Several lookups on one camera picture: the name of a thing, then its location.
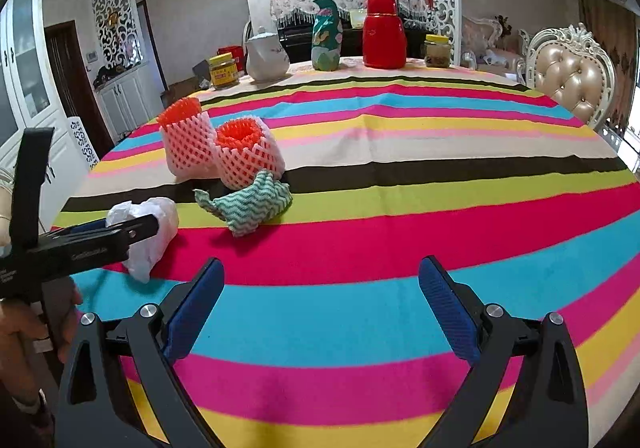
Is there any striped colourful tablecloth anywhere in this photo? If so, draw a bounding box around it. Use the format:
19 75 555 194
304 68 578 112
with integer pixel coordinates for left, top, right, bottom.
52 57 640 448

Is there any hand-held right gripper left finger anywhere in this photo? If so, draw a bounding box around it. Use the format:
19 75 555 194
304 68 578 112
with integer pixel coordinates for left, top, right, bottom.
55 257 226 448

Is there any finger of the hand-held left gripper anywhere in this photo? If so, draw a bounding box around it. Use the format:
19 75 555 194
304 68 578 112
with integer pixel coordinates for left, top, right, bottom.
47 219 108 235
37 213 160 254

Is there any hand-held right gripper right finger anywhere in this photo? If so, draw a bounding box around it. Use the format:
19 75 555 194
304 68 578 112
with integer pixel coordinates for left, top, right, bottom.
418 255 589 448

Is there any dark wooden door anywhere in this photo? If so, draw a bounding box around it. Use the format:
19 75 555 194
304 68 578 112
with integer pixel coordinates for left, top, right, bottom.
44 21 116 156

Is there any white glass-door cabinet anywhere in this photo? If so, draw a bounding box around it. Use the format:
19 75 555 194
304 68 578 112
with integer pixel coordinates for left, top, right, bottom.
0 0 85 189

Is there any red thermos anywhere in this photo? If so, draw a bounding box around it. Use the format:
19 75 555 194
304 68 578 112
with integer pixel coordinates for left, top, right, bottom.
362 0 408 70

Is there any black piano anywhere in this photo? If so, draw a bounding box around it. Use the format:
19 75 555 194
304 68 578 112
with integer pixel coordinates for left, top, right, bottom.
277 23 426 65

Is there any red box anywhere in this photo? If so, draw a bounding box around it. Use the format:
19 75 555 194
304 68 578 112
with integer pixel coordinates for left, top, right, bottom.
217 45 247 74

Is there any white teapot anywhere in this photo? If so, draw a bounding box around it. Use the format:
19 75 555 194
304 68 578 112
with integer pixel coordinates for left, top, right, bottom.
243 26 291 82

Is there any white carved sofa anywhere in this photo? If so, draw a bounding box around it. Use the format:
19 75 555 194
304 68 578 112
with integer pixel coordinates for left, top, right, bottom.
460 16 531 75

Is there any green patterned bag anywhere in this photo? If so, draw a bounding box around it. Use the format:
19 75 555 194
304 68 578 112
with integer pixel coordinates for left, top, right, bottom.
311 0 344 72

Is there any white lattice wall panel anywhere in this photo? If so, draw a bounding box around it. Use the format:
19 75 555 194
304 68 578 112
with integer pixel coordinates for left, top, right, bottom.
91 0 147 79

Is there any yellow-lid glass jar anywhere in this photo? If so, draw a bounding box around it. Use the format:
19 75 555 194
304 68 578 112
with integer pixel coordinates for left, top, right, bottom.
424 34 452 68

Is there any floral lace cloth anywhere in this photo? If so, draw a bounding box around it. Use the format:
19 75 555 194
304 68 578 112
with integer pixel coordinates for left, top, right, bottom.
270 0 433 30

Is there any green zigzag cloth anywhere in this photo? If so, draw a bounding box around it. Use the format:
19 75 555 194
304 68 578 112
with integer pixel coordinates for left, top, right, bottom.
193 169 293 237

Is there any yellow-lid jar with red label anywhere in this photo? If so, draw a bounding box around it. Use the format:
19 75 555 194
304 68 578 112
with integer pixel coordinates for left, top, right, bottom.
208 53 240 90

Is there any low white cabinet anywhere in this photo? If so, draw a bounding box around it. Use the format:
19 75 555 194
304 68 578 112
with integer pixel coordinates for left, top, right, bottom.
95 71 152 144

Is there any person's left hand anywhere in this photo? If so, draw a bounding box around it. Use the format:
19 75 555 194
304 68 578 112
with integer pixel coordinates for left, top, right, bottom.
0 275 84 409

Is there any white plastic bag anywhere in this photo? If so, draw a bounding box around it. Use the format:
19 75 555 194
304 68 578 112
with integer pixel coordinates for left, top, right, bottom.
106 197 180 284

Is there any brown curtain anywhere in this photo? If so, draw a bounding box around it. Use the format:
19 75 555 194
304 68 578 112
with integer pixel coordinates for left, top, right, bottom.
577 0 640 129

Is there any beige tufted dining chair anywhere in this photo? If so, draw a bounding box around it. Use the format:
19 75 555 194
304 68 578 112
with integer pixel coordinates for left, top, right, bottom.
520 23 617 131

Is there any orange foam fruit net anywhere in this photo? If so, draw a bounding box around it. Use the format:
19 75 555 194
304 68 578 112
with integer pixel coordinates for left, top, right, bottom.
214 117 286 190
157 97 221 179

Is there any small white lattice cover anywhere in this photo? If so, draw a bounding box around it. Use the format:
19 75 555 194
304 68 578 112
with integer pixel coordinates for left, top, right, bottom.
67 117 101 171

